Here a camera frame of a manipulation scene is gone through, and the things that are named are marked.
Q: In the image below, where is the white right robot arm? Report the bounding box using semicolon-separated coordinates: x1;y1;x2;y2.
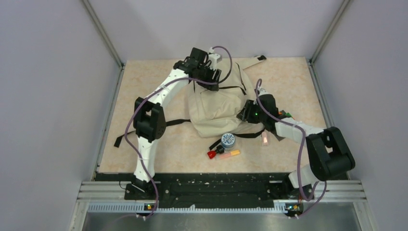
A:
237;93;356;198

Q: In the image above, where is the cream canvas backpack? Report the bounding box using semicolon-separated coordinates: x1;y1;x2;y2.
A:
113;54;267;152

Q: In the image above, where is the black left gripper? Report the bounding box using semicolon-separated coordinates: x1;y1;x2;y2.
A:
196;63;221;91

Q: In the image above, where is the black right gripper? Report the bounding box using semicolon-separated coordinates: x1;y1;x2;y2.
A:
238;99;267;124

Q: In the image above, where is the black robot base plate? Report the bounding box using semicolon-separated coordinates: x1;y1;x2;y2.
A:
124;173;300;209

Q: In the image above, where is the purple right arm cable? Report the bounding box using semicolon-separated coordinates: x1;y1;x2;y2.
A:
254;78;327;220

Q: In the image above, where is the red black glue bottle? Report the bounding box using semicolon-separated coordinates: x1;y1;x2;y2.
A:
207;145;225;159

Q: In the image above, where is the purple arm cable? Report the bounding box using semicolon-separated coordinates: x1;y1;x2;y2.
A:
123;45;233;220
254;78;327;220

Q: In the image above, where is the aluminium frame rail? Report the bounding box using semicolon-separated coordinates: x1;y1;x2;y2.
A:
69;0;125;231

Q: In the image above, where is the orange pink highlighter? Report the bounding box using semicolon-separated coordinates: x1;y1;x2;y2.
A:
218;150;241;159

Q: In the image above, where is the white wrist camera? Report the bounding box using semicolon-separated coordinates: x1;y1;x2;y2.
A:
208;47;222;64
257;88;272;98

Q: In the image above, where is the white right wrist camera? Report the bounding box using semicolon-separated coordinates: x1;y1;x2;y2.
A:
257;88;272;98

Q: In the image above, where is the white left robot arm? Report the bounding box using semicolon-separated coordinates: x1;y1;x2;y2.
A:
124;48;222;200

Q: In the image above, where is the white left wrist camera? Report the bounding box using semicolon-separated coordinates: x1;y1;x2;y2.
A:
208;47;222;64

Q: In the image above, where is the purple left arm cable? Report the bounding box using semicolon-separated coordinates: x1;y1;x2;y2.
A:
123;45;233;220

